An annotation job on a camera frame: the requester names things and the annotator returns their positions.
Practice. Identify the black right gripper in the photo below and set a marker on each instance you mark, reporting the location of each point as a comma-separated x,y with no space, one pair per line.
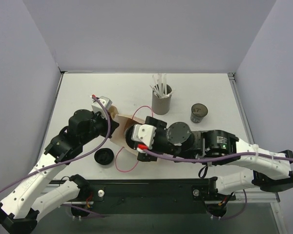
149,122

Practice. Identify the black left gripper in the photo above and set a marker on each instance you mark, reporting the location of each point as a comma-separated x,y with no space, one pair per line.
111,124

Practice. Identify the beige pink paper bag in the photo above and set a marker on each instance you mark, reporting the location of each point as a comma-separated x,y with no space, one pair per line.
119,136

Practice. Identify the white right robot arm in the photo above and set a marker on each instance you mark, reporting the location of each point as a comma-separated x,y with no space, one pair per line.
218,148

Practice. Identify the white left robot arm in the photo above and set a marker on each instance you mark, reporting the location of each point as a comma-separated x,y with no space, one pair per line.
24,207

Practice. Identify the brown cardboard cup carrier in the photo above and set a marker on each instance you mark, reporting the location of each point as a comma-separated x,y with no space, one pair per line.
113,111

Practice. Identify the black cup lid stack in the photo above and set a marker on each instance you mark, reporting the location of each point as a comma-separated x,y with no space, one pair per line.
104,156

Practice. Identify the grey cylindrical holder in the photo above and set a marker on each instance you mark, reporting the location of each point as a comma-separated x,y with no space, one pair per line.
161,106

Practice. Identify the white stirrer sticks bundle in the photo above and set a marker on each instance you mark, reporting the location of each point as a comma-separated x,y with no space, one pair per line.
160,87

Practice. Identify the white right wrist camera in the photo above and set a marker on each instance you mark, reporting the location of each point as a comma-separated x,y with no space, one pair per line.
143,135

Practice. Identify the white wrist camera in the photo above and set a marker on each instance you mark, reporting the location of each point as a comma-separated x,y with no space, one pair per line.
143,135
101,105

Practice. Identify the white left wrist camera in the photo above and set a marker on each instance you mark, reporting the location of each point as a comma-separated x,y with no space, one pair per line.
101,105

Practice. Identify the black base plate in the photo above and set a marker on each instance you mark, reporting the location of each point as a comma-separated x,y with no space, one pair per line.
155,196

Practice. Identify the aluminium frame rail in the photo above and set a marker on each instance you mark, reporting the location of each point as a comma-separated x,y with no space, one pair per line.
247,171

